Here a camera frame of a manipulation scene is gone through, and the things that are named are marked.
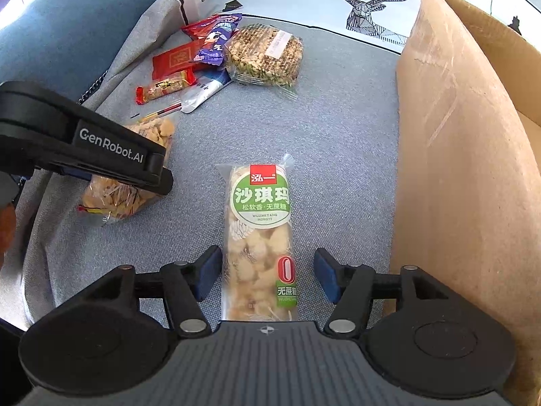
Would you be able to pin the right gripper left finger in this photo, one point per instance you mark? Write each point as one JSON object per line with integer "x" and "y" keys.
{"x": 185, "y": 285}

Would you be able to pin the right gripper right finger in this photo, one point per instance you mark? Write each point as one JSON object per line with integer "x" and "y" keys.
{"x": 349, "y": 289}

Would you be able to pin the green sachima pack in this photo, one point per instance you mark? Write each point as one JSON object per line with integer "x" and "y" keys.
{"x": 258, "y": 274}

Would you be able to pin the clear bag of crackers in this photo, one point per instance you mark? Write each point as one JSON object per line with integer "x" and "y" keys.
{"x": 112, "y": 200}

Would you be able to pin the small red-ended sausage snack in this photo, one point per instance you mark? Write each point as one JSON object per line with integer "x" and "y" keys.
{"x": 171, "y": 84}

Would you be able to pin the red square snack packet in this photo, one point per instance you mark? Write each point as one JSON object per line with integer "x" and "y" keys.
{"x": 177, "y": 59}

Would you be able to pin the purple white sachet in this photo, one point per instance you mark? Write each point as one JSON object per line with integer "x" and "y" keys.
{"x": 208, "y": 83}

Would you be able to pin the purple cow candy pack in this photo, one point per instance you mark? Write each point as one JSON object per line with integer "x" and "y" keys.
{"x": 212, "y": 51}

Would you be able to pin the round seed brittle pack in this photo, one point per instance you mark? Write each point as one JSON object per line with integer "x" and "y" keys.
{"x": 259, "y": 54}

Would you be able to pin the red spicy strip packet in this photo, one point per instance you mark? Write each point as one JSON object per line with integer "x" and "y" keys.
{"x": 200, "y": 29}

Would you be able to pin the person's left hand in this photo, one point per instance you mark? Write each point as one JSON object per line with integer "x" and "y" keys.
{"x": 8, "y": 225}

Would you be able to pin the blue sofa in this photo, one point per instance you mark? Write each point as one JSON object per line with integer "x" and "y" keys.
{"x": 67, "y": 45}

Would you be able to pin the brown cardboard box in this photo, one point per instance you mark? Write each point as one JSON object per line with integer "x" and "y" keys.
{"x": 468, "y": 180}

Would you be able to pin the deer print sofa cover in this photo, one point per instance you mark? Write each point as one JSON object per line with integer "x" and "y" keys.
{"x": 342, "y": 133}

